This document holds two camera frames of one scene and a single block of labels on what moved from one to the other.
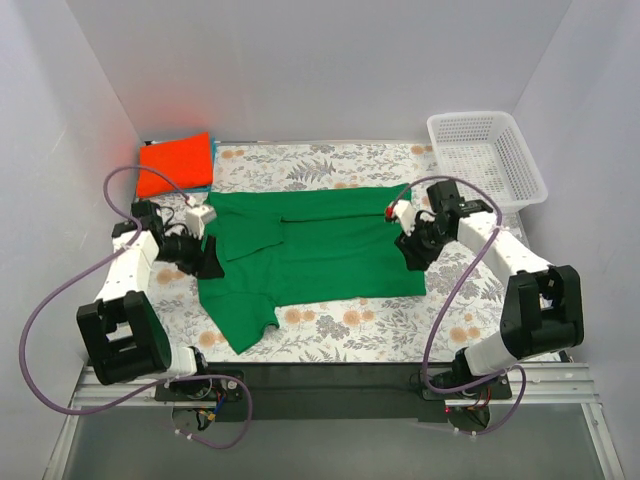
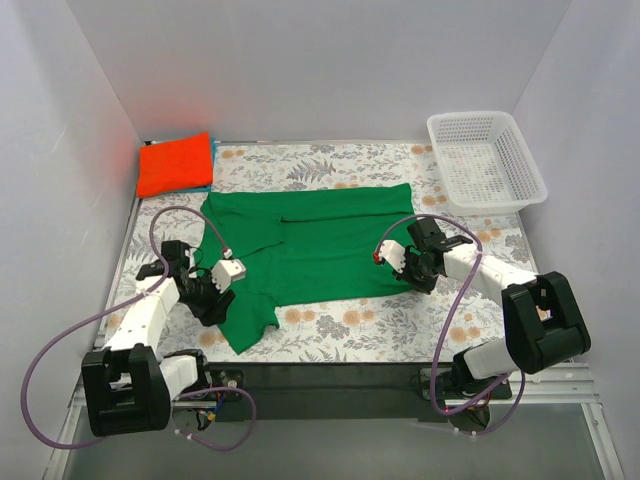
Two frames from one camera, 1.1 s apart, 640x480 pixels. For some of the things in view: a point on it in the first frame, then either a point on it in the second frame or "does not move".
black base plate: x=333 y=392 does not move
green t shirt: x=294 y=247 does not move
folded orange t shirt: x=186 y=162 does not move
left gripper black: x=204 y=257 to x=211 y=306
